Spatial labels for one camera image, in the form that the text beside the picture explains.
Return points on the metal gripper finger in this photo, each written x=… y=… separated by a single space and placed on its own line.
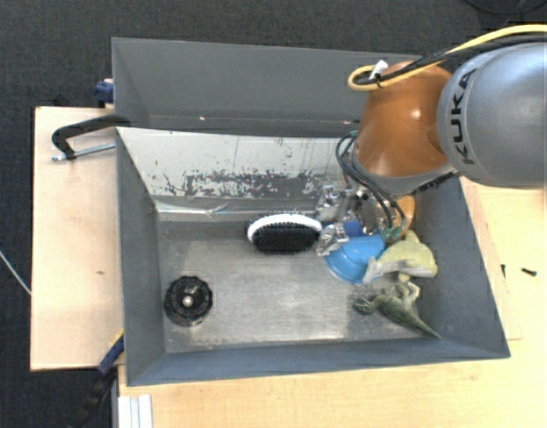
x=332 y=240
x=329 y=201

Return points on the pale green toy animal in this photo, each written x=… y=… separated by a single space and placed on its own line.
x=409 y=257

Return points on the green toy dinosaur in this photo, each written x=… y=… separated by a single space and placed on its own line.
x=395 y=308

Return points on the black round knob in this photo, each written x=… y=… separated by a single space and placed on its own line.
x=187 y=301

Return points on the black and white hairbrush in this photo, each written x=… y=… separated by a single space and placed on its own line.
x=282 y=236

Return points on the small black screw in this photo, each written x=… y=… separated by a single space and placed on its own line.
x=529 y=272

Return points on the blue plastic cup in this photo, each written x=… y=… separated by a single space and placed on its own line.
x=351 y=259

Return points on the grey metal bin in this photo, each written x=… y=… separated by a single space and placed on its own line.
x=264 y=292

